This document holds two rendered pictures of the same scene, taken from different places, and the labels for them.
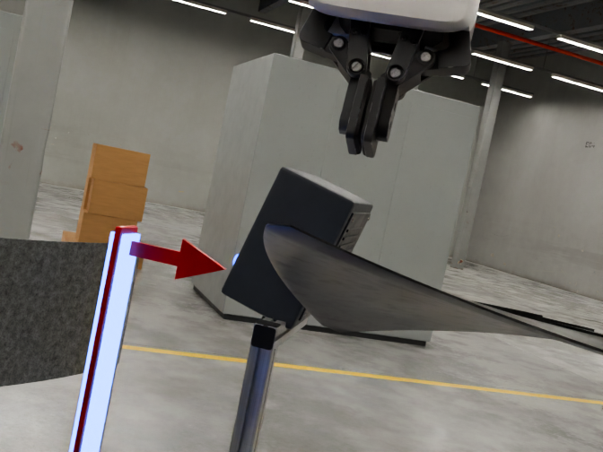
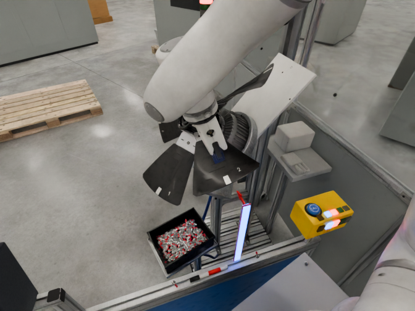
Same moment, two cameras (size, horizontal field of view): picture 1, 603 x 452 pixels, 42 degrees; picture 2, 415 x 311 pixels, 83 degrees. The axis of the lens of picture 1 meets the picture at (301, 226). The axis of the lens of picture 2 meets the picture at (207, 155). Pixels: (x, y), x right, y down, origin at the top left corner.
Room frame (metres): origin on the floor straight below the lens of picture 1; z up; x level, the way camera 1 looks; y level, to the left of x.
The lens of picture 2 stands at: (0.73, 0.39, 1.72)
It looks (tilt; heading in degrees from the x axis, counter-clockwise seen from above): 41 degrees down; 241
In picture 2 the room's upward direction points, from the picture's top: straight up
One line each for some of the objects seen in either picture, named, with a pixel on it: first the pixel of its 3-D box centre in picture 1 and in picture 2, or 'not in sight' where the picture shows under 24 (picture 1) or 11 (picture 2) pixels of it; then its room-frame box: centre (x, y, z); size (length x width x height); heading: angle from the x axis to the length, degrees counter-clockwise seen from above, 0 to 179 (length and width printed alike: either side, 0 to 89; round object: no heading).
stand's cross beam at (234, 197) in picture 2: not in sight; (233, 197); (0.15, -0.34, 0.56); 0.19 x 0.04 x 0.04; 170
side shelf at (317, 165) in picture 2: not in sight; (292, 153); (-0.17, -0.26, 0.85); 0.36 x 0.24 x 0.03; 80
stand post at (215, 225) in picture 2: not in sight; (215, 211); (0.26, -0.36, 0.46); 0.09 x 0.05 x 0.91; 80
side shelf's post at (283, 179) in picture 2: not in sight; (277, 200); (-0.17, -0.26, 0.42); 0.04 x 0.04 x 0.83; 80
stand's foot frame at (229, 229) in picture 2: not in sight; (226, 240); (0.17, -0.34, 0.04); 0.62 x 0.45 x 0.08; 170
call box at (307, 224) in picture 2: not in sight; (319, 215); (0.16, 0.16, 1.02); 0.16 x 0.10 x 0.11; 170
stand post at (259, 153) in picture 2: not in sight; (250, 190); (0.03, -0.32, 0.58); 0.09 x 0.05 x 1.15; 80
